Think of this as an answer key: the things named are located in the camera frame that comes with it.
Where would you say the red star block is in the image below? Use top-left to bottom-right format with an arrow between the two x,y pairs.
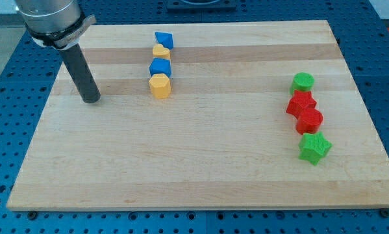
286,90 -> 317,118

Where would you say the blue diamond block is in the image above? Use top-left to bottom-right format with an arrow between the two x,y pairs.
155,32 -> 174,49

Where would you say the wooden board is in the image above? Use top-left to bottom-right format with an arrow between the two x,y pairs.
6,20 -> 389,212

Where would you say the yellow heart block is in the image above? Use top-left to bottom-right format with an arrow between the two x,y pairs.
152,44 -> 171,60

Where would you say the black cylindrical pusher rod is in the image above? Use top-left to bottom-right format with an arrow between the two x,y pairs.
59,44 -> 101,103

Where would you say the blue pentagon block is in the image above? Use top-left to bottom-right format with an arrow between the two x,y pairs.
149,58 -> 171,77

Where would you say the green cylinder block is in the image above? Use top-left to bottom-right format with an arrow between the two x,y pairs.
290,72 -> 314,95

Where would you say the green star block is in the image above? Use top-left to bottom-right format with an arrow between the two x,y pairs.
299,132 -> 333,166

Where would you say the red cylinder block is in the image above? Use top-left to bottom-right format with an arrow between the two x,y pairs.
295,109 -> 323,135

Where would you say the yellow hexagon block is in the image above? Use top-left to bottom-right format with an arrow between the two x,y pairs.
149,73 -> 171,99

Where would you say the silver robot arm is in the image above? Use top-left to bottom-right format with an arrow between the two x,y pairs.
15,0 -> 96,51

